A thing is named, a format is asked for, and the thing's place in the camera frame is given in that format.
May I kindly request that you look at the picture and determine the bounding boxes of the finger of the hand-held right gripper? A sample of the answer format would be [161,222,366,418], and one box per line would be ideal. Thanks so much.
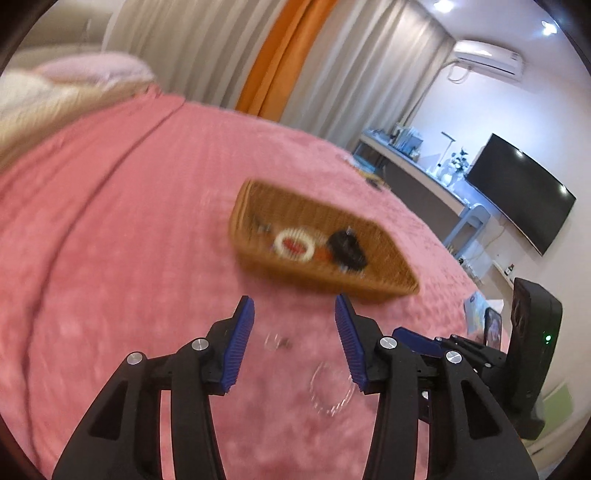
[392,327,511,370]

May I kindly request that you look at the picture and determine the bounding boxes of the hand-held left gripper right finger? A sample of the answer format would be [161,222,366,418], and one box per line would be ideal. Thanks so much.
[335,294,539,480]

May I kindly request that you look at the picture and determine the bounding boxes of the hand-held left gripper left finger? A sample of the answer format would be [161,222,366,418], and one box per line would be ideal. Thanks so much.
[53,295,256,480]

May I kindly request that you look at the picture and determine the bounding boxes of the clear bead bracelet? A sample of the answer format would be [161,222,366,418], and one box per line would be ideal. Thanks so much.
[309,361,356,416]

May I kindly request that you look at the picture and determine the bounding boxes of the brown wicker basket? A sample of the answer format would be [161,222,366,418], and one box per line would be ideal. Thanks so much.
[228,179,421,305]

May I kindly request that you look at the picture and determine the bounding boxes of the black hair accessory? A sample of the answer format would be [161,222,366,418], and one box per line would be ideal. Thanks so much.
[325,226,370,275]

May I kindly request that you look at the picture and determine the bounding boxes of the white scrunchie hair tie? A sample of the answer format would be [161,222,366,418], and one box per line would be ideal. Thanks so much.
[273,227,319,264]

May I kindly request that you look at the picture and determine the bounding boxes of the black smartphone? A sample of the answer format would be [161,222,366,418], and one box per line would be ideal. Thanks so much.
[482,307,504,352]

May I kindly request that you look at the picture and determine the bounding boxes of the green box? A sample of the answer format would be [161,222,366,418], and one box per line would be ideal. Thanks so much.
[545,381,575,416]

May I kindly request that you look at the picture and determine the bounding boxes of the light blue tissue pack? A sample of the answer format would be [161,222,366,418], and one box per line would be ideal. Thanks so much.
[464,293,490,335]

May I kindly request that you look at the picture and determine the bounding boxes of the light blue chair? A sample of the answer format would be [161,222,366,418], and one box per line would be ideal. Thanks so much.
[443,203,492,278]

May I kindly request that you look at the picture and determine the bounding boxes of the pink fleece blanket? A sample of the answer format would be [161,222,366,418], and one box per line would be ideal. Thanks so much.
[0,83,513,480]

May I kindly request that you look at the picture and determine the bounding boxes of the white long desk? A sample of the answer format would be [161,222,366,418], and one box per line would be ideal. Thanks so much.
[358,129,490,217]

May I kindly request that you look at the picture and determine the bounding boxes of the small colourful packets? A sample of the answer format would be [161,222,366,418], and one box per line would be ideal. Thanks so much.
[344,154,386,190]

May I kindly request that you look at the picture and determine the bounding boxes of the white flower vase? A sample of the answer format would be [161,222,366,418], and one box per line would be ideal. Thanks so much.
[443,148,474,185]

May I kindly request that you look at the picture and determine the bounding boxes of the white desk lamp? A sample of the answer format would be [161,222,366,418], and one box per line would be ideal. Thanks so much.
[434,130,455,174]

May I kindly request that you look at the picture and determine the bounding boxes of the stack of books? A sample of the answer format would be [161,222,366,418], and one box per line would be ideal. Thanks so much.
[392,124,423,158]

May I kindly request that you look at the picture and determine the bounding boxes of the beige curtain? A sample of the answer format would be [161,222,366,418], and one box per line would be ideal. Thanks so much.
[279,0,458,151]
[104,0,296,109]

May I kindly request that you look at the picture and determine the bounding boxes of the orange curtain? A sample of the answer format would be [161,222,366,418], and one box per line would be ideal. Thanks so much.
[235,0,338,118]

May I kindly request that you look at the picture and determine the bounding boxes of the beige folded quilt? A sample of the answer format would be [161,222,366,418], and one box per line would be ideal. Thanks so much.
[0,80,153,153]

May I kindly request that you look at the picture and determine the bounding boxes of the white air conditioner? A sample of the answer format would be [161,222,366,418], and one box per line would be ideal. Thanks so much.
[450,39,525,84]

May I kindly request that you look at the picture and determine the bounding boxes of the lavender pillow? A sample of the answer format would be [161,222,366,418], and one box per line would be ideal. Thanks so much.
[34,52,155,86]

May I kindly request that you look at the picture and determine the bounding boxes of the black wall television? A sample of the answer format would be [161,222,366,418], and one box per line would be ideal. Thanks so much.
[464,134,577,257]

